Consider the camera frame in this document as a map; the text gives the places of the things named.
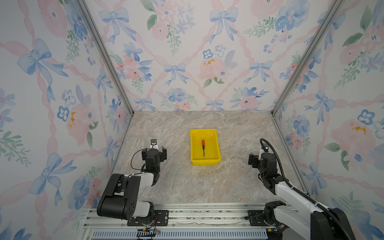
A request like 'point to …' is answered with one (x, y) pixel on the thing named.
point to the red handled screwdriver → (203, 142)
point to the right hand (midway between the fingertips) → (260, 153)
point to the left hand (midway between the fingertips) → (154, 147)
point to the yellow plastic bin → (212, 154)
